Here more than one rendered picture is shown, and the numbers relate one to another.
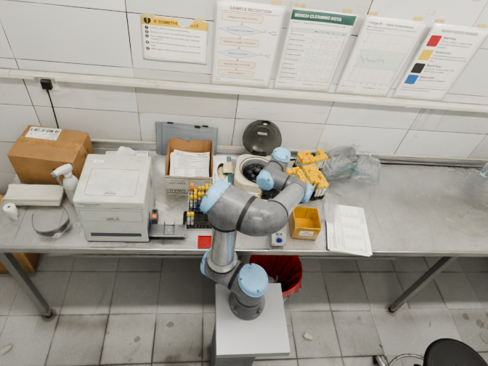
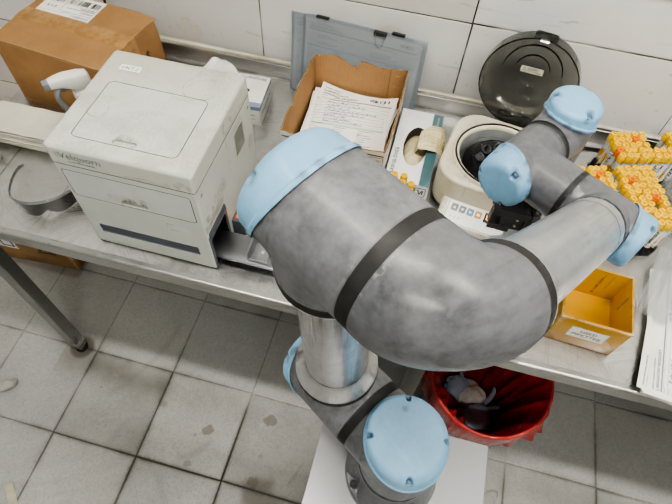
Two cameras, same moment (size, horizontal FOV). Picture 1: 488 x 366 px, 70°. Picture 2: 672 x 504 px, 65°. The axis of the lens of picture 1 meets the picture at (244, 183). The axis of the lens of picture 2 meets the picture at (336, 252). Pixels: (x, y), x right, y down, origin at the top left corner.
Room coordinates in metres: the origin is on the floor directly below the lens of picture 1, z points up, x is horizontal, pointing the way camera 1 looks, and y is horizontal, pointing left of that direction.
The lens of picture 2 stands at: (0.42, -0.07, 1.85)
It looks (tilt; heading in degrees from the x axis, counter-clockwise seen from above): 57 degrees down; 23
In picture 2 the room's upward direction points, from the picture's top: 4 degrees clockwise
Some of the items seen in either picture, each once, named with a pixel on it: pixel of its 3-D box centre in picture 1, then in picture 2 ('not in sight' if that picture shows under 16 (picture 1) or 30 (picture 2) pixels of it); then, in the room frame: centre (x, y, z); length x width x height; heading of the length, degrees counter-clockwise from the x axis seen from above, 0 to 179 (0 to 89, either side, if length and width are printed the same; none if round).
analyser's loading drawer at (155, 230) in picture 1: (164, 229); (252, 249); (0.90, 0.33, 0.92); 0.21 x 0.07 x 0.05; 102
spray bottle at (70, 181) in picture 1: (69, 184); (87, 117); (0.99, 0.81, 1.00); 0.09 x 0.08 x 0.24; 12
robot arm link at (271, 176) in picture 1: (272, 177); (531, 171); (0.97, -0.11, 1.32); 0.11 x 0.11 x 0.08; 69
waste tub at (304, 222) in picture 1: (304, 223); (587, 307); (1.09, -0.34, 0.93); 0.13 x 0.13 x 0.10; 9
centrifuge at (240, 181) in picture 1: (255, 179); (490, 177); (1.31, -0.06, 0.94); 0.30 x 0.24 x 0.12; 3
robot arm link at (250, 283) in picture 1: (250, 283); (399, 444); (0.63, -0.10, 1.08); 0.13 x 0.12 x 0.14; 69
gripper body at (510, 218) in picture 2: (271, 186); (521, 197); (1.07, -0.12, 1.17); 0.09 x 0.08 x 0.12; 104
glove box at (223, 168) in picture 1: (224, 173); (418, 152); (1.32, 0.12, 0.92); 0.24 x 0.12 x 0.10; 12
